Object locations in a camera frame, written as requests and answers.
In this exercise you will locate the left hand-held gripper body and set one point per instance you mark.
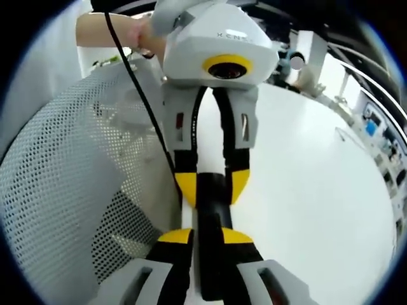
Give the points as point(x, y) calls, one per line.
point(222, 44)

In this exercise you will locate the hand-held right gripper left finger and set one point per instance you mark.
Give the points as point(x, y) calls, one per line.
point(143, 286)

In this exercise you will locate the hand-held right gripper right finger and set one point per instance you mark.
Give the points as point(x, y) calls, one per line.
point(280, 282)

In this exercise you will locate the black remote control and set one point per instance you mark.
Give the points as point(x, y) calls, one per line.
point(210, 197)

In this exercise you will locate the person's left hand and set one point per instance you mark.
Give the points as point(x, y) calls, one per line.
point(147, 39)

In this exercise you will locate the green plant leaves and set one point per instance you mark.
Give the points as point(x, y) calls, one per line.
point(106, 61)

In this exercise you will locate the person's white shirt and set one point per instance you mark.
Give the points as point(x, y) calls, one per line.
point(54, 63)

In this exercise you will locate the white perforated basket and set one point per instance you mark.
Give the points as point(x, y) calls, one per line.
point(63, 190)

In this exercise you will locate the row of desks with monitors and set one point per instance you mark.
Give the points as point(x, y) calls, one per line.
point(381, 133)

